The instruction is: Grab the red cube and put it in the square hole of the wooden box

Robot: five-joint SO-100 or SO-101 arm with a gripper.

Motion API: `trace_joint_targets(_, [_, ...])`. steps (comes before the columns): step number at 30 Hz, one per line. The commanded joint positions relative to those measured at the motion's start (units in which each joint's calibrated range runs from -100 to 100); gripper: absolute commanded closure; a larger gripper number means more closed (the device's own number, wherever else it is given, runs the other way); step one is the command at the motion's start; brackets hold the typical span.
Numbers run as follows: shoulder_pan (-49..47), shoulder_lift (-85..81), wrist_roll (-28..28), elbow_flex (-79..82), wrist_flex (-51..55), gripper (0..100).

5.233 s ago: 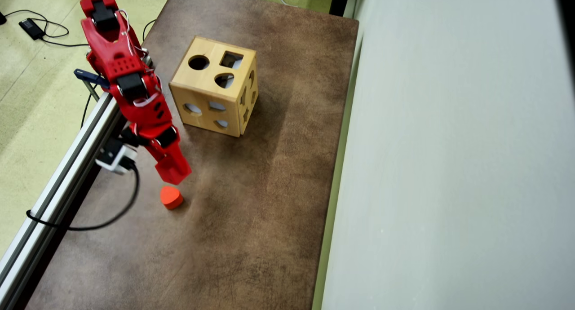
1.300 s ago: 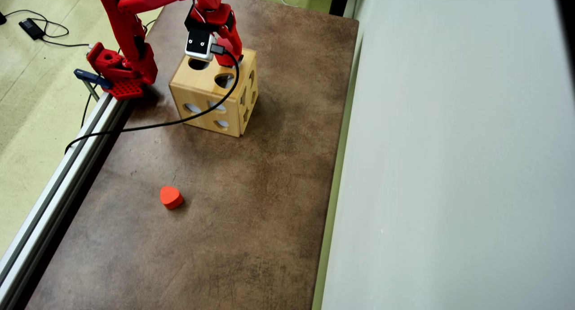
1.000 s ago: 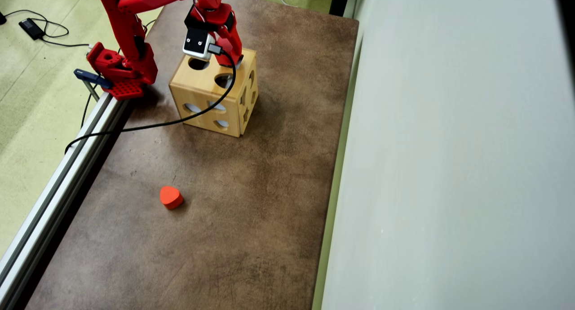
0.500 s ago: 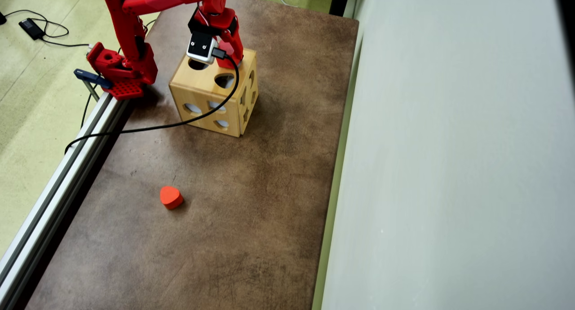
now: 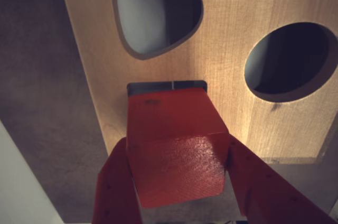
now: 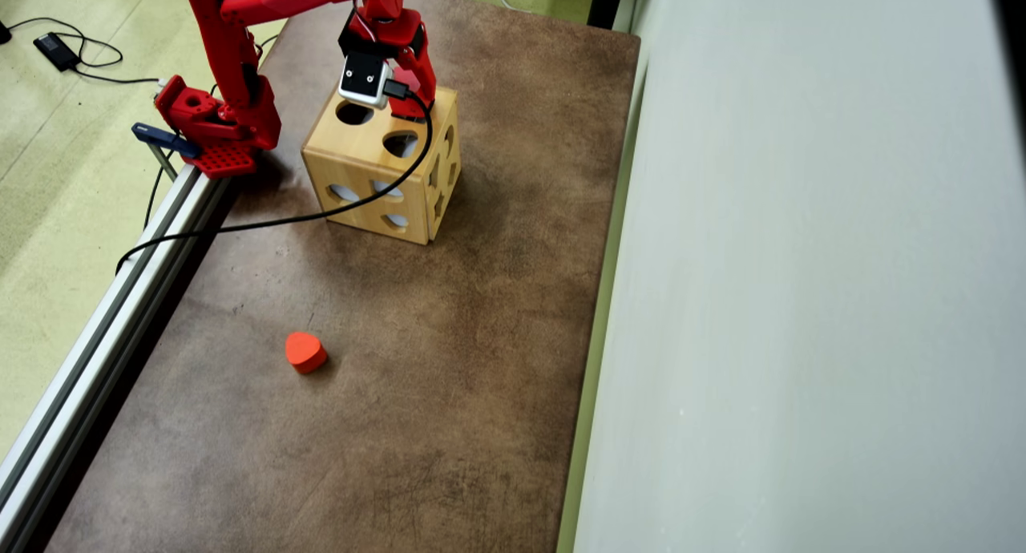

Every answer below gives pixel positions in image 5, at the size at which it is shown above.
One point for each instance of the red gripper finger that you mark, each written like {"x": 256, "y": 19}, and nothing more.
{"x": 264, "y": 189}
{"x": 116, "y": 187}

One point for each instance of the red wooden cube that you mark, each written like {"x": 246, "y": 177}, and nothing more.
{"x": 179, "y": 160}

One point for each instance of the wooden shape sorter box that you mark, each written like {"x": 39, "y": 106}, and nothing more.
{"x": 237, "y": 10}

